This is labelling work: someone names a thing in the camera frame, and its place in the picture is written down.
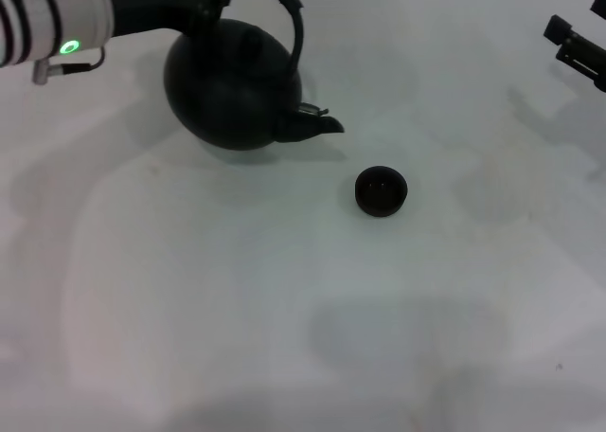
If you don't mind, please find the black teapot lid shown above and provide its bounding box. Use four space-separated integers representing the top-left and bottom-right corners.
231 22 286 76

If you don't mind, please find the small black teacup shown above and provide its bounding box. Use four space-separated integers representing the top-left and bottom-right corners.
354 165 409 219

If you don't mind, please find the black round teapot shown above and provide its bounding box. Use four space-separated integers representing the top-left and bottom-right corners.
163 0 347 153

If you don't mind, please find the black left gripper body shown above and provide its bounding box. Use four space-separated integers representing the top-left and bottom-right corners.
105 0 210 38

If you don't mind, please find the thin left arm cable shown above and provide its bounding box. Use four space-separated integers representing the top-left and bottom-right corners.
31 45 106 85

